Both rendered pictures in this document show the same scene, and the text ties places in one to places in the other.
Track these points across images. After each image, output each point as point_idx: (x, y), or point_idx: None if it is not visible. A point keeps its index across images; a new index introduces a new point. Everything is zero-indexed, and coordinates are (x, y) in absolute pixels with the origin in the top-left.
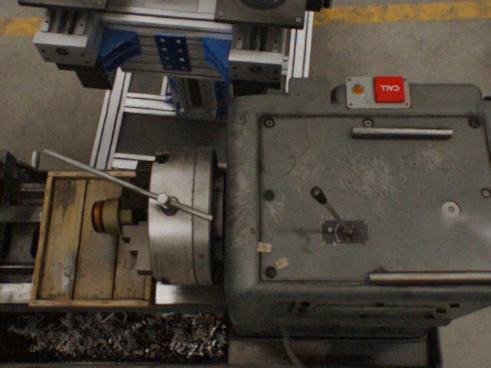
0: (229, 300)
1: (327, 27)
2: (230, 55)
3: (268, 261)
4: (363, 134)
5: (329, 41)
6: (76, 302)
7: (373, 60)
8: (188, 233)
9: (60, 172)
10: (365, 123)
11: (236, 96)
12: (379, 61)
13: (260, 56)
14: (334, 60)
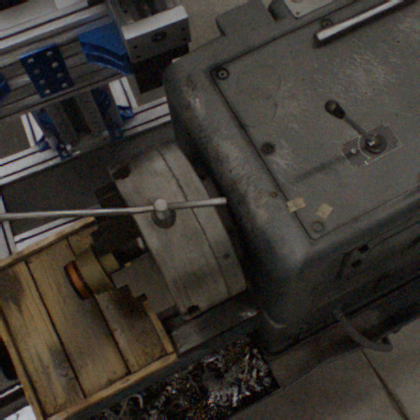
0: (282, 286)
1: None
2: (125, 34)
3: (308, 216)
4: (330, 36)
5: (183, 3)
6: (93, 397)
7: (241, 2)
8: (200, 236)
9: None
10: (323, 24)
11: (142, 85)
12: (247, 0)
13: (158, 19)
14: (199, 22)
